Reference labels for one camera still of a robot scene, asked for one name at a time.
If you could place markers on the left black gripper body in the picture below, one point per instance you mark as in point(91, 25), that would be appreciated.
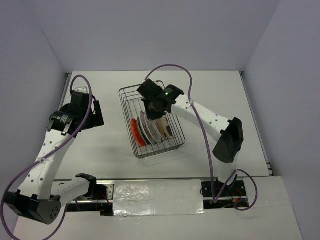
point(95, 120)

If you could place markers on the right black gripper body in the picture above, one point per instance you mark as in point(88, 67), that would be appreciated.
point(152, 112)

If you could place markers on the plate with orange sunburst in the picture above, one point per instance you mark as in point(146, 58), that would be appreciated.
point(160, 127)

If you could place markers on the white plate grey lines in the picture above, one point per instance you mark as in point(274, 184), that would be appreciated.
point(154, 130)

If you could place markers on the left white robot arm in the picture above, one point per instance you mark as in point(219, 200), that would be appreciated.
point(36, 198)

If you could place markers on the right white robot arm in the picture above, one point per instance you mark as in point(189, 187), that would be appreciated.
point(228, 133)

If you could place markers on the white plate with pink pattern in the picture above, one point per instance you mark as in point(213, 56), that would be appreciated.
point(145, 128)

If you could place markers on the green rimmed white plate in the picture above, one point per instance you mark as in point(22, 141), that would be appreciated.
point(147, 142)

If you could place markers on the cream plate with dark edge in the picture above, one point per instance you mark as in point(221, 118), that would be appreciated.
point(166, 128)

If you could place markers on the silver foil covered panel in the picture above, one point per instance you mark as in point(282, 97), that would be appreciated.
point(157, 198)

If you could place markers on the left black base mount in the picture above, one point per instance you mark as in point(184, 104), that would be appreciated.
point(102, 199)

